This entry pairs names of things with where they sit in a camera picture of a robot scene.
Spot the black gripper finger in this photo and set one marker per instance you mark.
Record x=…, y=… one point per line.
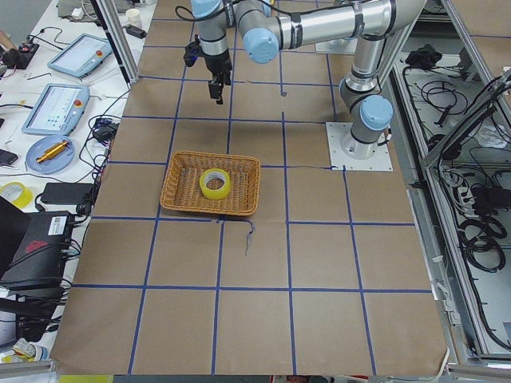
x=215, y=88

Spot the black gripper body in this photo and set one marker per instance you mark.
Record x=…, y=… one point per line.
x=218, y=65

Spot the yellow packing tape roll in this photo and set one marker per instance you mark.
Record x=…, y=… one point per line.
x=215, y=183

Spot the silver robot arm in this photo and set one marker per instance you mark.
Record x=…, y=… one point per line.
x=264, y=35

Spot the spare yellow tape roll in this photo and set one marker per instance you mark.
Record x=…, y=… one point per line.
x=17, y=194

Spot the brown wicker basket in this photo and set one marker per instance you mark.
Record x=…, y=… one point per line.
x=181, y=188

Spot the white paper cup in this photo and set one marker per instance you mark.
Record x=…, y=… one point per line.
x=134, y=17

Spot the upper teach pendant tablet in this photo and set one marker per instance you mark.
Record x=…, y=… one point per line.
x=82, y=56

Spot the teach pendant tablet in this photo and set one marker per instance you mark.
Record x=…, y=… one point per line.
x=82, y=56
x=57, y=111

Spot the lower teach pendant tablet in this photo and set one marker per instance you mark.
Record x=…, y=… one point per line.
x=57, y=111

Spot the blue plate with brass part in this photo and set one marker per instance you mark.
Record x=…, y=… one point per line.
x=50, y=155

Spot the black power adapter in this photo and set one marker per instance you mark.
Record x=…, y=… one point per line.
x=65, y=194

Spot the black computer box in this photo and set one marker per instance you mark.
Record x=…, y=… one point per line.
x=33, y=247

